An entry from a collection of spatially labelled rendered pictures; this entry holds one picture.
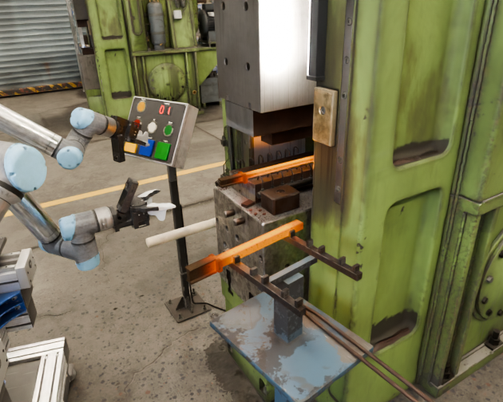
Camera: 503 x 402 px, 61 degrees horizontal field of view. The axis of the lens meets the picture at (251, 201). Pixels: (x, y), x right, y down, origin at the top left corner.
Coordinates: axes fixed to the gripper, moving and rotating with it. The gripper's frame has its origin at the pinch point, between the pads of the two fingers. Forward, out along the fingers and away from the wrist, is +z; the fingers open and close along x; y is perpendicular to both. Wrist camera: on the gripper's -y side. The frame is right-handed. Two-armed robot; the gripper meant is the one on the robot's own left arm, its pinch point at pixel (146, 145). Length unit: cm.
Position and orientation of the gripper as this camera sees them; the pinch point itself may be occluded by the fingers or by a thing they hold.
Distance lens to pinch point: 185.8
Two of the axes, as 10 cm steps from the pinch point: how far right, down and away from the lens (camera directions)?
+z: 5.0, 1.2, 8.6
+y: 2.5, -9.7, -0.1
